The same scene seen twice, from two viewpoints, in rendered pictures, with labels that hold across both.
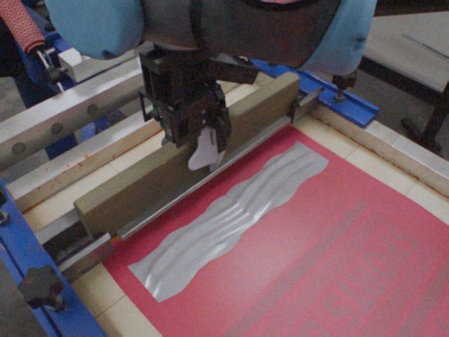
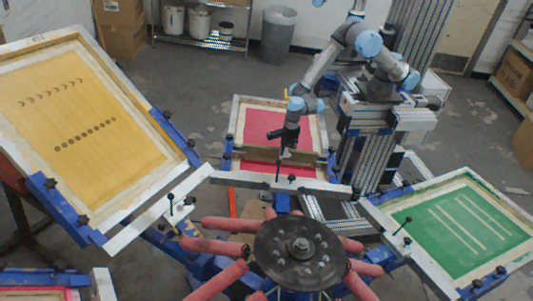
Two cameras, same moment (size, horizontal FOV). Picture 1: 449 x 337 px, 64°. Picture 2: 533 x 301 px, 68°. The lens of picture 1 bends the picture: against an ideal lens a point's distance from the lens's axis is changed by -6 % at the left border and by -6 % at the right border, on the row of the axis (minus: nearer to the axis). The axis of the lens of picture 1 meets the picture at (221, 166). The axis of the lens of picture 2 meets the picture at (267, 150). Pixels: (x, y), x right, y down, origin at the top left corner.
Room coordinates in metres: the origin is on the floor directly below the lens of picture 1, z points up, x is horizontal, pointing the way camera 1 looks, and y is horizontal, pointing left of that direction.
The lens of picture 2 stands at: (1.74, 0.97, 2.29)
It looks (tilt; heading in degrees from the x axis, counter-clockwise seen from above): 38 degrees down; 218
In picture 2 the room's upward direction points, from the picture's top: 11 degrees clockwise
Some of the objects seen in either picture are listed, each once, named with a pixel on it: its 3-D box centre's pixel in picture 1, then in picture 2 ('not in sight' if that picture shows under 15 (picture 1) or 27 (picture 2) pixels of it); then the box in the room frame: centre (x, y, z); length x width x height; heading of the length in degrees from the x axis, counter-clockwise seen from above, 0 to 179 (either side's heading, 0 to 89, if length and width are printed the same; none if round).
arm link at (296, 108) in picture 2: not in sight; (295, 109); (0.38, 0.04, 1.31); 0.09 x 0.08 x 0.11; 160
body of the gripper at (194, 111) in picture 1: (183, 85); (289, 135); (0.38, 0.05, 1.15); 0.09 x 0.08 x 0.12; 134
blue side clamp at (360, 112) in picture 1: (302, 92); (227, 157); (0.61, -0.16, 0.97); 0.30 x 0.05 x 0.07; 44
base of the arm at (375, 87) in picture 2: not in sight; (382, 83); (-0.28, 0.14, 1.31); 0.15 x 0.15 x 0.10
